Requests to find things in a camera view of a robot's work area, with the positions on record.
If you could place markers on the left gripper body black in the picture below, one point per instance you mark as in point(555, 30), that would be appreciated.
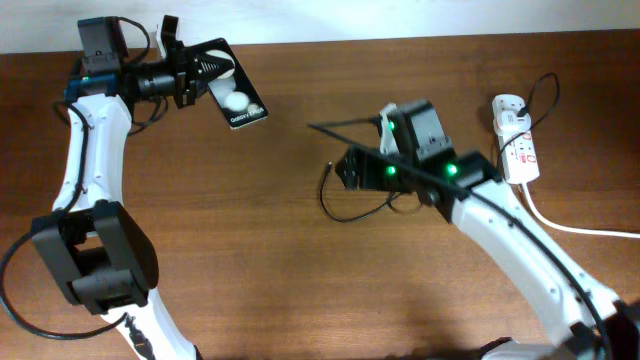
point(185, 85)

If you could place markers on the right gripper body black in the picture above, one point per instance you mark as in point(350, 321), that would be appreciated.
point(385, 172)

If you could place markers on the black smartphone white circles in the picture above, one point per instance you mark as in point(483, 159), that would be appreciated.
point(233, 91)

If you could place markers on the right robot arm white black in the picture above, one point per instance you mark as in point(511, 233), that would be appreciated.
point(583, 318)

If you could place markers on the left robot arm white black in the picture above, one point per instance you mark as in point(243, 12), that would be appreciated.
point(97, 254)

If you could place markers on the white usb charger plug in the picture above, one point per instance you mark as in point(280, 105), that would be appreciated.
point(507, 120)

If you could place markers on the white power strip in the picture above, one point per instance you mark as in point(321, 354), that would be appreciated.
point(518, 158)

